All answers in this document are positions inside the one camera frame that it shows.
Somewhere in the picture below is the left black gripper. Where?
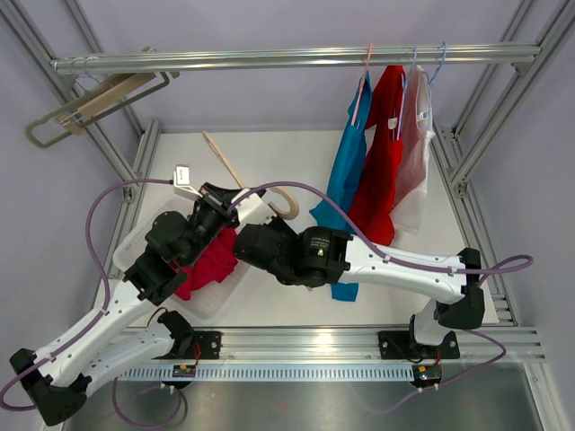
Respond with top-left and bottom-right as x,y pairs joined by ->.
181,182 -> 243,268

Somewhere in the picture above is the beige plastic hanger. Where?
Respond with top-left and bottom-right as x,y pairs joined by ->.
201,129 -> 300,221

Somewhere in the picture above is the magenta t shirt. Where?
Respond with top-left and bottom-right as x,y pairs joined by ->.
175,227 -> 238,301

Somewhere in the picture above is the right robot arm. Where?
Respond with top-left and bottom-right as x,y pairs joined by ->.
234,217 -> 485,356

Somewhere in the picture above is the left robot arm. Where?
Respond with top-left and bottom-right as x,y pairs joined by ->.
10,183 -> 242,427

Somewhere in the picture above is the blue t shirt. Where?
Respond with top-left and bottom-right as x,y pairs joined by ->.
309,73 -> 372,302

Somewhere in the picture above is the red t shirt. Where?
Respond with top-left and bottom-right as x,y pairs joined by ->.
349,66 -> 405,246

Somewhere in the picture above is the white t shirt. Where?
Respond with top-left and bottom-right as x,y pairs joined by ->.
391,66 -> 435,234

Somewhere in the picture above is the beige empty hanger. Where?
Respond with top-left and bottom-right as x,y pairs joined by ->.
55,72 -> 180,140

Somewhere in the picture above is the light blue hanger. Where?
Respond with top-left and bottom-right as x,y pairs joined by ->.
395,46 -> 418,140

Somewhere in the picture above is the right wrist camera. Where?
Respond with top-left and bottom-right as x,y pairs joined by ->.
232,189 -> 275,226

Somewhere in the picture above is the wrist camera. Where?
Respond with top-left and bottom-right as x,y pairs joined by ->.
172,164 -> 201,201
232,189 -> 275,226

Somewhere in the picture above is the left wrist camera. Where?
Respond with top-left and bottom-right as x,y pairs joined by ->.
172,164 -> 201,201

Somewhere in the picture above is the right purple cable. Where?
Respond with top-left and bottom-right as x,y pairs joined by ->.
226,180 -> 535,275

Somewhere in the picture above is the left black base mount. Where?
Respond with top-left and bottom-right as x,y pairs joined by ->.
173,330 -> 223,360

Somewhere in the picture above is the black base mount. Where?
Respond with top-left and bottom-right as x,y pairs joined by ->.
377,330 -> 461,364
173,330 -> 223,360

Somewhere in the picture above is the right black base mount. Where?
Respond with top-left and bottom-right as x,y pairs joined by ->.
377,330 -> 461,364

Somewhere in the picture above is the white cable duct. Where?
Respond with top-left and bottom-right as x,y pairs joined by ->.
118,363 -> 415,383

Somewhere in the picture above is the blue wire hanger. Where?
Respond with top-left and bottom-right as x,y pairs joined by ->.
428,41 -> 448,88

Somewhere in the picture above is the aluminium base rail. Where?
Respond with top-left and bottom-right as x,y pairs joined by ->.
56,325 -> 547,364

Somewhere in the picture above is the left aluminium frame post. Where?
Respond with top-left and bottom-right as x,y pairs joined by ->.
0,0 -> 162,279

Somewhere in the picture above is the aluminium frame post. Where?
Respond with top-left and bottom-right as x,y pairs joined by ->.
432,1 -> 574,267
0,0 -> 162,279

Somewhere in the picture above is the aluminium hanging rail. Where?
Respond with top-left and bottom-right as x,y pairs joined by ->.
51,42 -> 542,76

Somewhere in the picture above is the right aluminium frame post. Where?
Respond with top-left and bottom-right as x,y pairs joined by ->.
432,1 -> 574,267

